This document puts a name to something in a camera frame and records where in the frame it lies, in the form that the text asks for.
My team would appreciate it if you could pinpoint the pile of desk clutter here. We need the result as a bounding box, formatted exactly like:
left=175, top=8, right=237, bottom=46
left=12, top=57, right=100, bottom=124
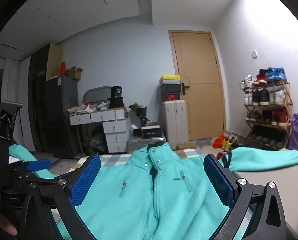
left=67, top=101, right=109, bottom=115

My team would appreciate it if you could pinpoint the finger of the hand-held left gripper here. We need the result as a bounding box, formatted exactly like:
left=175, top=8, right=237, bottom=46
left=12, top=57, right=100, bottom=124
left=12, top=158, right=58, bottom=184

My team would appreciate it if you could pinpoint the red and yellow bag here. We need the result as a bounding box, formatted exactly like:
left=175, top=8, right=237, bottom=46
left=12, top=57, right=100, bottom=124
left=212, top=134, right=233, bottom=149

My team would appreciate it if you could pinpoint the green wrapped bouquet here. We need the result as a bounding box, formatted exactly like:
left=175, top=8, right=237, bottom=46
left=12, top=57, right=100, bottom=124
left=128, top=102, right=148, bottom=117

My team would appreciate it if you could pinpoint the yellow-lid shoe box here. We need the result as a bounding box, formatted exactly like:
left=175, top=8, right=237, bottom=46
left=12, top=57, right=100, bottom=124
left=159, top=75, right=181, bottom=85

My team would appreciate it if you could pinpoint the black printed box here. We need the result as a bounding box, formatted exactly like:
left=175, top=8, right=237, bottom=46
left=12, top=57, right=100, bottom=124
left=111, top=86, right=124, bottom=99

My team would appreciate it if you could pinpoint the silver suitcase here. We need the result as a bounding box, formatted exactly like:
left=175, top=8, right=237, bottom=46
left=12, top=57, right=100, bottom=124
left=126, top=137, right=167, bottom=153

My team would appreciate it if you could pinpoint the dotted grey mattress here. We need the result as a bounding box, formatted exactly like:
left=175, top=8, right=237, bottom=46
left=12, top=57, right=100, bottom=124
left=50, top=158, right=88, bottom=176

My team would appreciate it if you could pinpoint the wooden door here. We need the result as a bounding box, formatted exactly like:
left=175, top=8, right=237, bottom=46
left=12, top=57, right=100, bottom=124
left=168, top=30, right=227, bottom=142

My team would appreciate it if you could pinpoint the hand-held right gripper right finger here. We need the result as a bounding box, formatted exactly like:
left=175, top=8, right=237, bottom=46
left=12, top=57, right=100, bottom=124
left=203, top=154, right=288, bottom=240

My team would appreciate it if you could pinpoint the black and red shoe box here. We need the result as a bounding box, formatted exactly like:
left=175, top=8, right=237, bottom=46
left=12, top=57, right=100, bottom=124
left=141, top=126, right=161, bottom=140

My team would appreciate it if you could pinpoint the beige mattress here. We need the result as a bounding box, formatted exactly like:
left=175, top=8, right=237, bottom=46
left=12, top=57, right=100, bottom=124
left=233, top=160, right=298, bottom=240

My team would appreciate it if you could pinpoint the person's left hand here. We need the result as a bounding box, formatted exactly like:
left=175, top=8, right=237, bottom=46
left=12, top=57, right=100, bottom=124
left=0, top=212, right=18, bottom=237

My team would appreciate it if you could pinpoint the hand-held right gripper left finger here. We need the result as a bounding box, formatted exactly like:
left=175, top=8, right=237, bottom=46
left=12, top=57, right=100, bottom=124
left=19, top=154, right=101, bottom=240

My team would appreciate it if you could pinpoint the black refrigerator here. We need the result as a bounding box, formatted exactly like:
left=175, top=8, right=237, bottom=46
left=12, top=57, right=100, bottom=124
left=44, top=75, right=82, bottom=158

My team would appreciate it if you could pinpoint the beige upright suitcase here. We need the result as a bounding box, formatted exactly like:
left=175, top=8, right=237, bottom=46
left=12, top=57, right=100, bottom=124
left=161, top=99, right=187, bottom=149

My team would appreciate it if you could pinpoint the dark wardrobe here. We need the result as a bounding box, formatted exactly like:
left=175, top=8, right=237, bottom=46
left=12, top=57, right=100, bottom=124
left=27, top=42, right=64, bottom=153

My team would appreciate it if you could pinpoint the pile of floor shoes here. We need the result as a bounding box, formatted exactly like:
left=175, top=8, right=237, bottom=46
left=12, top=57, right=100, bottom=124
left=224, top=130, right=250, bottom=147

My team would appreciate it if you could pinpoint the light grey floor mat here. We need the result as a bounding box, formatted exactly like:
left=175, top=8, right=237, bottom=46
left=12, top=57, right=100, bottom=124
left=197, top=137, right=216, bottom=147

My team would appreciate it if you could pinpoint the teal zip jacket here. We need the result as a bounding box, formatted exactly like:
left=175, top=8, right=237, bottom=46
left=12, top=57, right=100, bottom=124
left=9, top=141, right=298, bottom=240

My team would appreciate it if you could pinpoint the black shoe box red logo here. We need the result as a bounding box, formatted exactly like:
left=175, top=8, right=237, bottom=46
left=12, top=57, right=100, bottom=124
left=161, top=93, right=181, bottom=103

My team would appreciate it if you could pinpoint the open cardboard box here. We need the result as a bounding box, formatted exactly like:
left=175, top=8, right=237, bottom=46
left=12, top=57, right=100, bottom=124
left=65, top=66, right=85, bottom=80

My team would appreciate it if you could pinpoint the white drawer desk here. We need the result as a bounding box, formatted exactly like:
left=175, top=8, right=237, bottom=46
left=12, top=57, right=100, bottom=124
left=69, top=107, right=132, bottom=153

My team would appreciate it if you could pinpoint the wooden shoe rack with shoes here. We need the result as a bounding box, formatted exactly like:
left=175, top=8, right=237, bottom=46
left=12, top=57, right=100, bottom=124
left=240, top=67, right=292, bottom=148

